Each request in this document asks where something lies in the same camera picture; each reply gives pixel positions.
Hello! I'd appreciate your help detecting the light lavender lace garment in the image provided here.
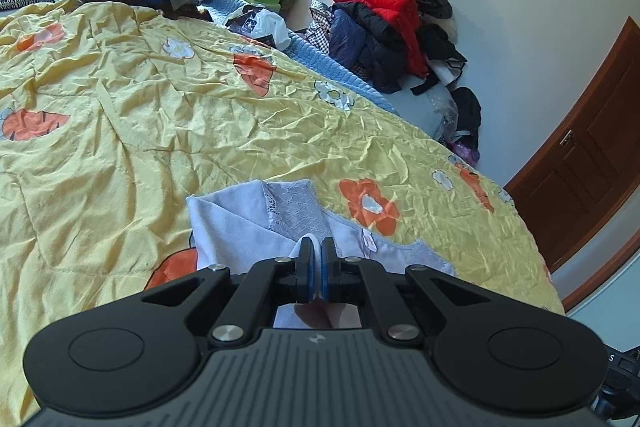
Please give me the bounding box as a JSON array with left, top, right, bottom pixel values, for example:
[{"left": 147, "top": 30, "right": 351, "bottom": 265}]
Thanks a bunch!
[{"left": 186, "top": 180, "right": 456, "bottom": 329}]

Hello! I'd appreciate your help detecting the black clothes pile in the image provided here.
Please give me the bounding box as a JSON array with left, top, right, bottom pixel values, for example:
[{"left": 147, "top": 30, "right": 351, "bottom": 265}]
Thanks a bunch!
[{"left": 414, "top": 0, "right": 468, "bottom": 86}]

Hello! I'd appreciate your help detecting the dark navy jacket pile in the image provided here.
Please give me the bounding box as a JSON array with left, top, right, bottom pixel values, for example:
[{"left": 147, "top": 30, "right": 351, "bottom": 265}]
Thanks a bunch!
[{"left": 329, "top": 1, "right": 416, "bottom": 94}]

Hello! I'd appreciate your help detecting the yellow carrot print quilt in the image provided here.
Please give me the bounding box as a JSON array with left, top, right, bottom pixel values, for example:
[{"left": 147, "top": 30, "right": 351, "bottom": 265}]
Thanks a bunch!
[{"left": 1, "top": 0, "right": 562, "bottom": 426}]

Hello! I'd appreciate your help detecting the red puffer jacket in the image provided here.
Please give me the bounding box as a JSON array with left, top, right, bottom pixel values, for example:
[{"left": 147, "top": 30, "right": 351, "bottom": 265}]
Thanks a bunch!
[{"left": 333, "top": 0, "right": 428, "bottom": 78}]

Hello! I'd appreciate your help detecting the brown wooden door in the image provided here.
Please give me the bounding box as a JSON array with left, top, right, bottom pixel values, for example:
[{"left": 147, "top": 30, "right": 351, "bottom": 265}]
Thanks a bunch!
[{"left": 503, "top": 16, "right": 640, "bottom": 275}]

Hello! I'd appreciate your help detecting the blue knitted blanket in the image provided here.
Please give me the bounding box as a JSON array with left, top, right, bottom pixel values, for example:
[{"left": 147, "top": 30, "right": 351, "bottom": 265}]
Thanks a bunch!
[{"left": 204, "top": 0, "right": 398, "bottom": 116}]

